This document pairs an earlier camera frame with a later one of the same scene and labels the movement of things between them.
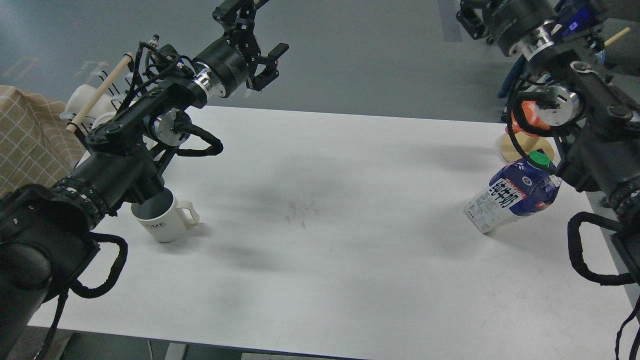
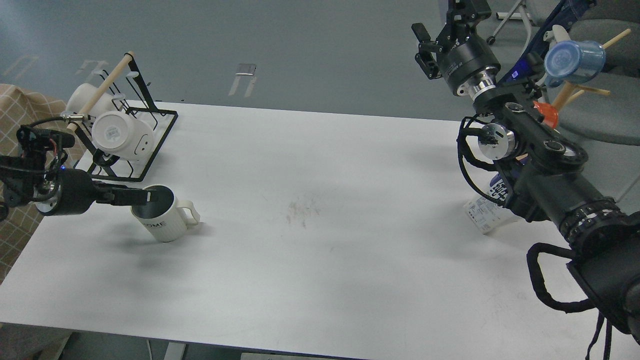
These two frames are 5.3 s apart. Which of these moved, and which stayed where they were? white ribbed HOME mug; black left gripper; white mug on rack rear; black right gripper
Moved: black left gripper; black right gripper
Stayed: white mug on rack rear; white ribbed HOME mug
